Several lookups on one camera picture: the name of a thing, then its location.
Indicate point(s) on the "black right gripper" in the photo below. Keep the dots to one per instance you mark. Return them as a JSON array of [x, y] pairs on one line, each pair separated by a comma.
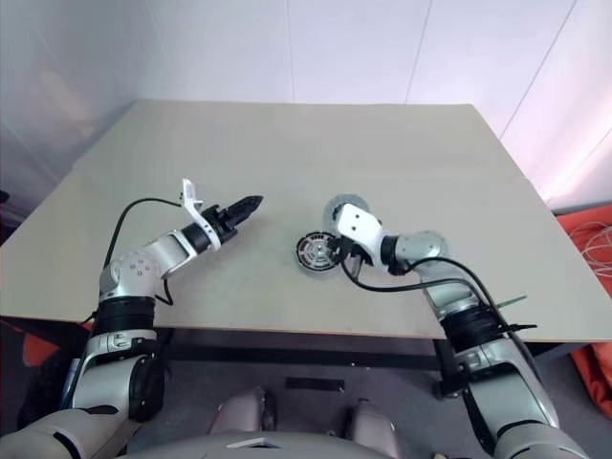
[[353, 253]]

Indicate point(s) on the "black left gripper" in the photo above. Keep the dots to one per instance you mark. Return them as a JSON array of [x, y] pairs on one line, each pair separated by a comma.
[[222, 225]]

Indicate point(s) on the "black spoked rotor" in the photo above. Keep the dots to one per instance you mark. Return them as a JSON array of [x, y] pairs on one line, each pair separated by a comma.
[[313, 251]]

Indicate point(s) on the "silver round motor lid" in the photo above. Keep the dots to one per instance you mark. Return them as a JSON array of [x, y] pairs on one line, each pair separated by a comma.
[[351, 198]]

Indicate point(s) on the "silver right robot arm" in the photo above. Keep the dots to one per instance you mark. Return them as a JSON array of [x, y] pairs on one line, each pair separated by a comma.
[[454, 296]]

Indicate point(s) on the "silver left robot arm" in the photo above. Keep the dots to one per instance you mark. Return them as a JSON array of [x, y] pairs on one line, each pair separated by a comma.
[[138, 268]]

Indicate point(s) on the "black tape strip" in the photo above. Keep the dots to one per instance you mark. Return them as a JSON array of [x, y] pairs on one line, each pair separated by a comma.
[[315, 385]]

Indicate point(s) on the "grey rounded right robot leg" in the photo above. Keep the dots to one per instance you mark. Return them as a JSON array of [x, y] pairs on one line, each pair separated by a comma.
[[370, 428]]

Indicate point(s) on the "grey rounded robot leg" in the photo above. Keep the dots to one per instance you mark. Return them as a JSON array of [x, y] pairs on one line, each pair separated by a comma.
[[241, 411], [370, 428]]

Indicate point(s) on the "grey rounded left robot leg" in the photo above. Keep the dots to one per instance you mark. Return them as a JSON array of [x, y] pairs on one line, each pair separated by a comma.
[[241, 411]]

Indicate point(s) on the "grey robot torso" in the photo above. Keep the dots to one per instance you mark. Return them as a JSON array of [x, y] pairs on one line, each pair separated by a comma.
[[287, 452]]

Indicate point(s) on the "orange object beside dark seat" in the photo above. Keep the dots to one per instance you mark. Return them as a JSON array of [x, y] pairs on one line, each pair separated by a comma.
[[40, 349]]

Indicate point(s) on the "orange bag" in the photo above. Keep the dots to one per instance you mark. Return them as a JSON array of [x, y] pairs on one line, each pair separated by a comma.
[[595, 378]]

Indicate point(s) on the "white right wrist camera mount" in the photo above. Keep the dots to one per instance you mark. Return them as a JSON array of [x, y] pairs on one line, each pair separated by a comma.
[[356, 222]]

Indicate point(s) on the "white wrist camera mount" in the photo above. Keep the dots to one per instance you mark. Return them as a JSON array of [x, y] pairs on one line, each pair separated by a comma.
[[189, 190], [356, 222]]

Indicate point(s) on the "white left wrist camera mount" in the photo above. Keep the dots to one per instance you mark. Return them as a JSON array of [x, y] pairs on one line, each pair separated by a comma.
[[189, 190]]

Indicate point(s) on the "black table frame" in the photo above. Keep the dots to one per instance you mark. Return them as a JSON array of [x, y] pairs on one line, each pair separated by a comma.
[[287, 351]]

